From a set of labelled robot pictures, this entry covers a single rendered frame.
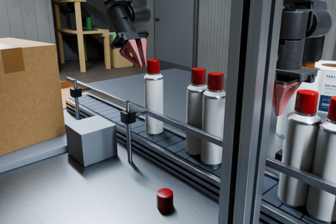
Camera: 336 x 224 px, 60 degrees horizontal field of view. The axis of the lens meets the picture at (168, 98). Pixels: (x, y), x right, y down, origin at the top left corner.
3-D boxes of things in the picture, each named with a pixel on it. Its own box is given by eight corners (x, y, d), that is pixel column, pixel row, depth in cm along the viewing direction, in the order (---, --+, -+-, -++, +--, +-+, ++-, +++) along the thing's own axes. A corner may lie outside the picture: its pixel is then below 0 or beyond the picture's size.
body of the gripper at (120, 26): (150, 35, 85) (140, 15, 87) (120, 38, 78) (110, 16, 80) (141, 48, 90) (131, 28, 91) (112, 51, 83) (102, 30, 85)
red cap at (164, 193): (153, 204, 60) (153, 190, 59) (168, 199, 61) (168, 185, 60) (161, 213, 57) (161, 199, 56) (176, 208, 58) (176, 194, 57)
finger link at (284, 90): (266, 105, 65) (271, 64, 62) (298, 114, 60) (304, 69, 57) (248, 112, 61) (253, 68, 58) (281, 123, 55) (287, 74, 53)
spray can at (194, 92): (211, 151, 71) (215, 68, 65) (196, 158, 68) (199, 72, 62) (195, 144, 75) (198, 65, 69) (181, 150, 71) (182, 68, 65)
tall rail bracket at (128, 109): (150, 156, 79) (149, 98, 74) (128, 165, 74) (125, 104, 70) (143, 152, 81) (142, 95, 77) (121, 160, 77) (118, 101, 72)
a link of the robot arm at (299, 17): (269, 5, 53) (297, 5, 49) (291, 5, 57) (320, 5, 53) (265, 43, 56) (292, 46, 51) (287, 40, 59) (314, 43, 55)
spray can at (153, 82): (167, 132, 82) (167, 60, 76) (152, 137, 79) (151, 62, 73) (155, 127, 86) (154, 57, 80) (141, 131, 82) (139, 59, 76)
